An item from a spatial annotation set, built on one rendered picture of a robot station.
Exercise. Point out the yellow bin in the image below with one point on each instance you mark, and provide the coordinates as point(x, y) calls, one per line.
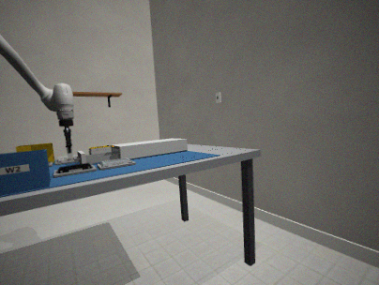
point(41, 146)

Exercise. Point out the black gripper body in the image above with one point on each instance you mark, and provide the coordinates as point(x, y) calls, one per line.
point(65, 123)

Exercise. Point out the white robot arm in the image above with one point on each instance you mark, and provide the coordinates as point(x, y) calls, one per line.
point(62, 100)

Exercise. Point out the black assay plate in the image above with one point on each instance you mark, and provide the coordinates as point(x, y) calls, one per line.
point(77, 168)

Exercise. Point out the blue bench mat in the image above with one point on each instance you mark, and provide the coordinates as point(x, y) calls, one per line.
point(142, 164)

